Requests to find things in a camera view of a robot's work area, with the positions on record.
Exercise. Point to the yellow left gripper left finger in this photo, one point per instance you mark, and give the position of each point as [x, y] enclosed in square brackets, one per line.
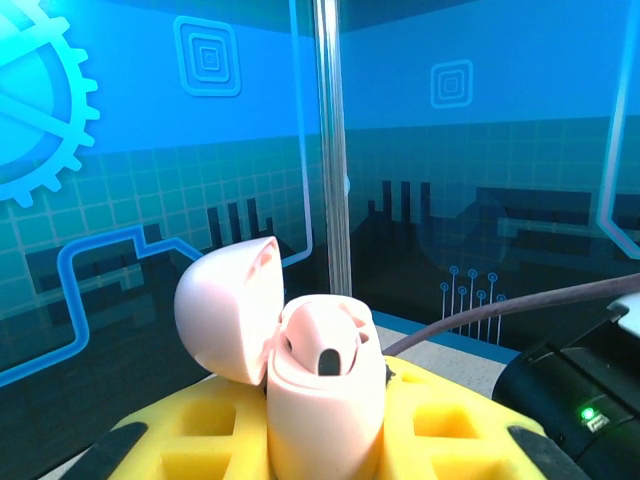
[200, 450]

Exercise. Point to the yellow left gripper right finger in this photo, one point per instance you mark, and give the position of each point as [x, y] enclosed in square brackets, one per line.
[440, 445]

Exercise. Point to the pink earbud charging case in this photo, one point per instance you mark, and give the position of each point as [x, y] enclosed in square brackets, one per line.
[320, 425]

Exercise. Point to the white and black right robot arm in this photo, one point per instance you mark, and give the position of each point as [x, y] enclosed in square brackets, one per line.
[629, 311]

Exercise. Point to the aluminium frame post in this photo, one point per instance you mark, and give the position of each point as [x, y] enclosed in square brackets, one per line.
[332, 150]

